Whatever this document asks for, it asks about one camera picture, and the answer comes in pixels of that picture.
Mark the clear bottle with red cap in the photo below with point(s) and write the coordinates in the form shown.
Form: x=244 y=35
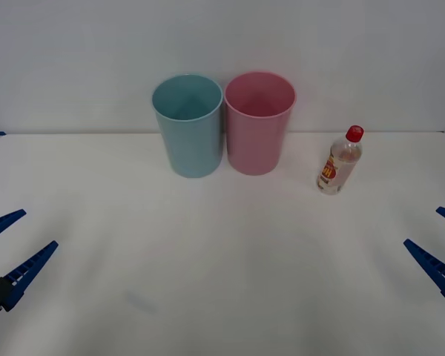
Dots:
x=337 y=167

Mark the pale blue plastic bin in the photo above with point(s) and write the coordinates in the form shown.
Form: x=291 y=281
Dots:
x=193 y=148

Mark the pink plastic bin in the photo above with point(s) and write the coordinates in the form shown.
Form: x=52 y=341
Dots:
x=256 y=148

